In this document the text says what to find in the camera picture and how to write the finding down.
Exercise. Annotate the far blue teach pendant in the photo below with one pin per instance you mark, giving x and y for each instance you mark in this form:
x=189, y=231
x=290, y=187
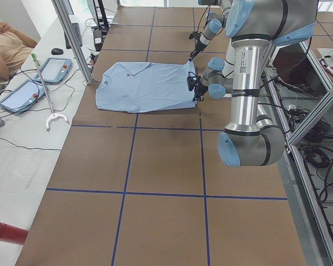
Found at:
x=54, y=70

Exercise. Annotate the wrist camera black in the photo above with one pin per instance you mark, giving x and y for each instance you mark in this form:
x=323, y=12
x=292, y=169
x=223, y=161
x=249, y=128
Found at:
x=192, y=81
x=195, y=35

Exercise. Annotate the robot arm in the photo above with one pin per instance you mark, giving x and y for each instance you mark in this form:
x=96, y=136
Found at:
x=254, y=28
x=214, y=23

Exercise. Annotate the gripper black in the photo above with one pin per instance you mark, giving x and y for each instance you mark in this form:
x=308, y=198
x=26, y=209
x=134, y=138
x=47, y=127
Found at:
x=196, y=51
x=201, y=89

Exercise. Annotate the person in beige shirt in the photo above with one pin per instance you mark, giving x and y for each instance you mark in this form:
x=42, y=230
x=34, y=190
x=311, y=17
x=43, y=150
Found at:
x=15, y=48

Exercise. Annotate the light blue t-shirt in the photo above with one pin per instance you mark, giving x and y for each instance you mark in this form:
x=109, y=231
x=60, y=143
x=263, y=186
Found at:
x=138, y=87

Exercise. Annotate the reacher grabber stick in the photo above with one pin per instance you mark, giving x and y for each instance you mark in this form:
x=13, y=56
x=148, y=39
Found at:
x=54, y=115

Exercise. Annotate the black computer mouse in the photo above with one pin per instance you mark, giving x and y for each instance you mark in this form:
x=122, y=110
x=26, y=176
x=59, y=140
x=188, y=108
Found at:
x=57, y=51

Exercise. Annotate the red cylinder bottle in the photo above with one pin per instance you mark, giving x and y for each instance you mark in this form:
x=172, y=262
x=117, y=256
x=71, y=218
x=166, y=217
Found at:
x=12, y=234

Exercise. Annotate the blue teach pendant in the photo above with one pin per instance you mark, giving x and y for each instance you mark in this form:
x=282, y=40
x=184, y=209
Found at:
x=23, y=97
x=54, y=70

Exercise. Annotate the near blue teach pendant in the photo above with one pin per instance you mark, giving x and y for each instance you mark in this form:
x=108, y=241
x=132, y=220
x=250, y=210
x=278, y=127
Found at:
x=23, y=97

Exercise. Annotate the aluminium frame post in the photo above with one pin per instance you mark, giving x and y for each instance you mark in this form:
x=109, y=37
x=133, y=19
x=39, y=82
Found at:
x=66, y=24

